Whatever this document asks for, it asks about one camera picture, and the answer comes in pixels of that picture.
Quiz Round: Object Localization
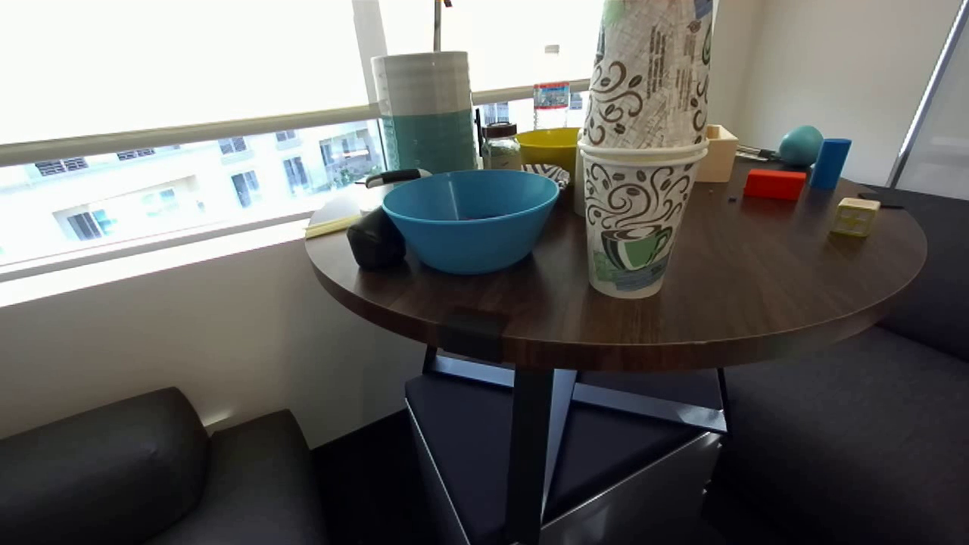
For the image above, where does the yellow plastic bowl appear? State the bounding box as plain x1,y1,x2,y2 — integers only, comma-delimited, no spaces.
516,126,583,181

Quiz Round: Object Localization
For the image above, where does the upside down printed paper cup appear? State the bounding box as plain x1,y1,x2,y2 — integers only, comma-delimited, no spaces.
582,0,715,149

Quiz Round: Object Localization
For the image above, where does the white and teal canister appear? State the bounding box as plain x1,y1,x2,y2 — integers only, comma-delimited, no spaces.
370,50,480,176

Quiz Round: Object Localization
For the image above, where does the clear plastic water bottle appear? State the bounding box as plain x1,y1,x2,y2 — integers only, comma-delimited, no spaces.
532,43,572,132

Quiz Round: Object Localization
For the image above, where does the light wooden box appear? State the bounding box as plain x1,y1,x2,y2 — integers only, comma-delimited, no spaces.
694,124,740,184

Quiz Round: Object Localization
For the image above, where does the glass jar with dark lid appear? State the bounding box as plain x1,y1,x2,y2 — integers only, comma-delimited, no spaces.
481,120,524,172

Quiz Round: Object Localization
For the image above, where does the small patterned bowl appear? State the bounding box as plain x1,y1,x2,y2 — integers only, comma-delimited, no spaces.
522,163,572,192

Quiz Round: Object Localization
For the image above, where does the black handled utensil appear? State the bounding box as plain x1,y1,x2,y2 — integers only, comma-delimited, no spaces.
356,167,434,189

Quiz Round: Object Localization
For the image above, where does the teal ball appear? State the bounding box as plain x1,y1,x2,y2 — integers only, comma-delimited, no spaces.
777,125,825,168

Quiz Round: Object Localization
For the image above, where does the blue plastic bowl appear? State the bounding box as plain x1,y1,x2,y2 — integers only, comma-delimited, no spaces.
381,169,562,276

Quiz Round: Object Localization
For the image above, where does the window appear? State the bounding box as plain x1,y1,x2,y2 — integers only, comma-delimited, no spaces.
0,0,606,282

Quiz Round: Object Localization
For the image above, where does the red rectangular block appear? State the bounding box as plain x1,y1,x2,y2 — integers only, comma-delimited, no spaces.
743,168,809,202

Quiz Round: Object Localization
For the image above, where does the cream and yellow cube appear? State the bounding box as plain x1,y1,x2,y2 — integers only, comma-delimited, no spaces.
830,197,882,238

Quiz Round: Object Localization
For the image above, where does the black rounded device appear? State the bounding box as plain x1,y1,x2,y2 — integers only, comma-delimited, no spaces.
346,205,409,272

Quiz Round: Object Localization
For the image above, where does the yellow paper pad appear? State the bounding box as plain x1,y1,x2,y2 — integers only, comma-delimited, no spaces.
304,195,388,241

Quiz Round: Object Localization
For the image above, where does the dark grey couch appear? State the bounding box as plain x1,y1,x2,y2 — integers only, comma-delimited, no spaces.
703,184,969,545

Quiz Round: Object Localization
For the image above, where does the blue cylinder block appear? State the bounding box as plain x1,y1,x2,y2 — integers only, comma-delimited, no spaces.
809,137,853,191

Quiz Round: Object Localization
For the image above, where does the upright printed paper cup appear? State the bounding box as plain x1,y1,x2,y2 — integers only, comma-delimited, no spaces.
578,138,710,300

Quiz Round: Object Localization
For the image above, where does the dark cabinet with metal front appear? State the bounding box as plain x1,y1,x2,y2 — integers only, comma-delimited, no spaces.
404,369,724,545

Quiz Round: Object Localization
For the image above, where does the dark leather sofa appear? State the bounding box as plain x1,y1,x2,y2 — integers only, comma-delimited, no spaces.
0,387,329,545

